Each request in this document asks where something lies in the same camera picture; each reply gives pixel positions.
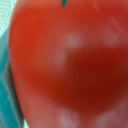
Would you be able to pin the grey green-padded gripper finger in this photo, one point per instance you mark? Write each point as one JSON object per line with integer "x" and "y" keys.
{"x": 10, "y": 114}

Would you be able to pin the red toy tomato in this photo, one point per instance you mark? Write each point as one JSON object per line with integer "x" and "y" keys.
{"x": 69, "y": 62}

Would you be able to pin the beige woven placemat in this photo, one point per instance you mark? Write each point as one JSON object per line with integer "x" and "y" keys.
{"x": 6, "y": 9}

